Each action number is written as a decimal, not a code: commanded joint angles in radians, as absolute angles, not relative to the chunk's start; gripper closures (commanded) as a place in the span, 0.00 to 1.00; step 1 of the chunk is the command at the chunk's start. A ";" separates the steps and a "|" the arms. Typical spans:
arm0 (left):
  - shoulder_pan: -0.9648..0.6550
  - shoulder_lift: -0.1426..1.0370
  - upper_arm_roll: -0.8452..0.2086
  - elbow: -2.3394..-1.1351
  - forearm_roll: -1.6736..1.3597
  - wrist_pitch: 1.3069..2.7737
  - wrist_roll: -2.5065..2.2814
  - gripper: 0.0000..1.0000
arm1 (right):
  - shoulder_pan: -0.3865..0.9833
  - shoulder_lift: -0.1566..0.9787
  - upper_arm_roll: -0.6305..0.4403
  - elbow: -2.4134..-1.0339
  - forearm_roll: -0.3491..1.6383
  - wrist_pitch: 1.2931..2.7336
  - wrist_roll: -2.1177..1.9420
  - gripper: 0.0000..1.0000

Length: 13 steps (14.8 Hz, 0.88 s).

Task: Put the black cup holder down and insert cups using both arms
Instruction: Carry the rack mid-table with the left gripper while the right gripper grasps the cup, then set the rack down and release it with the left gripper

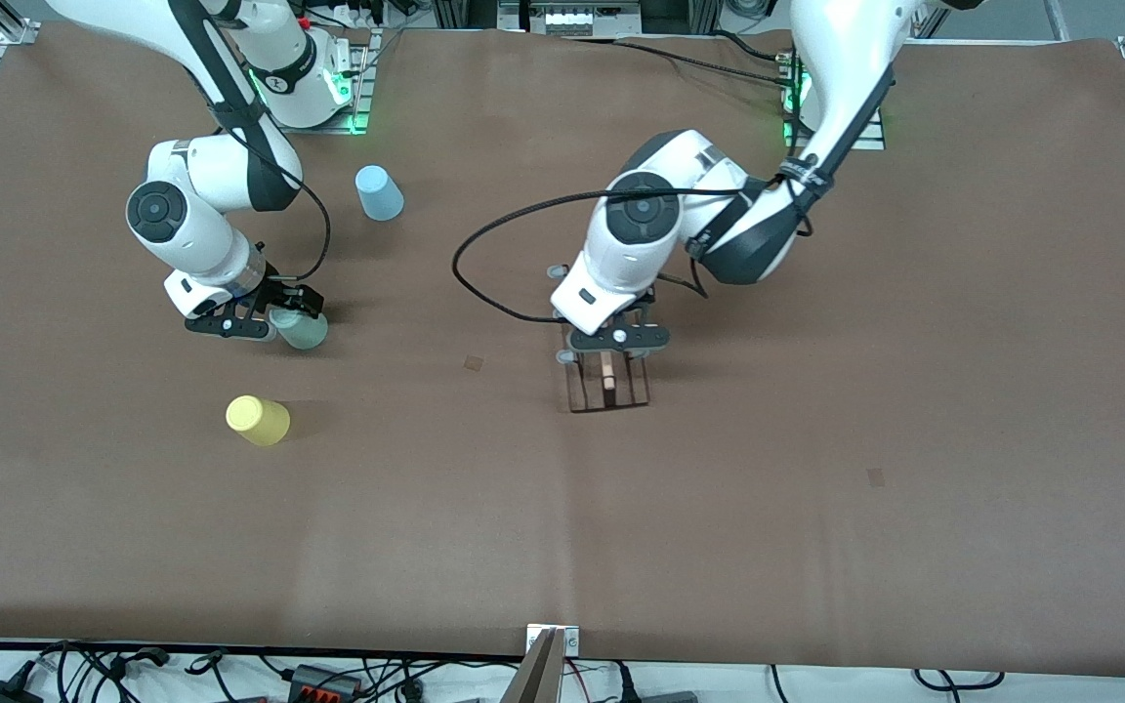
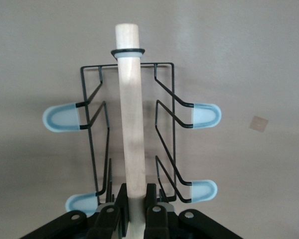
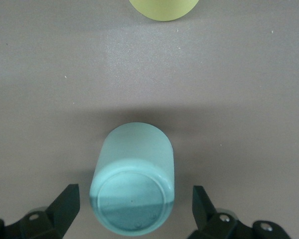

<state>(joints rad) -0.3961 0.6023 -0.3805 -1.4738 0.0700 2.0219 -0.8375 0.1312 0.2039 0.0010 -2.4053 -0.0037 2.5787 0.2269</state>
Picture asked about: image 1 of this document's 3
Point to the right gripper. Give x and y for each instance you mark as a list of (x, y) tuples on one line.
[(278, 291)]

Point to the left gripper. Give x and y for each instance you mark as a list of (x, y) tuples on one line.
[(643, 304)]

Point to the pale green cup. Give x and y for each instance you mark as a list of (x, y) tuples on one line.
[(304, 334)]

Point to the yellow cup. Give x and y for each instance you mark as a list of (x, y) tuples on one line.
[(260, 422)]

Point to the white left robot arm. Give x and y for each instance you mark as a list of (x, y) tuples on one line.
[(641, 254)]

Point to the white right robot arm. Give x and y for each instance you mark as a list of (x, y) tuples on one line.
[(191, 225)]

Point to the light blue cup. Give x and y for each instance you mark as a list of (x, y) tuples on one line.
[(379, 195)]

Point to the brown table mat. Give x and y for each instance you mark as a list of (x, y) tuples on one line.
[(719, 537)]

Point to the box with white sockets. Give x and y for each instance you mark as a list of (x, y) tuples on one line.
[(567, 18)]

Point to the black connector orange levers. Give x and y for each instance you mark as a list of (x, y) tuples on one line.
[(323, 682)]

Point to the black power adapter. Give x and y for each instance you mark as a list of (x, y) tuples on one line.
[(1, 693)]

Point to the aluminium arm base plate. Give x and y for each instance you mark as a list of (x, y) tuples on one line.
[(873, 137), (359, 78)]

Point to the small metal bracket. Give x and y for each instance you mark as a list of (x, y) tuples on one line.
[(572, 640)]

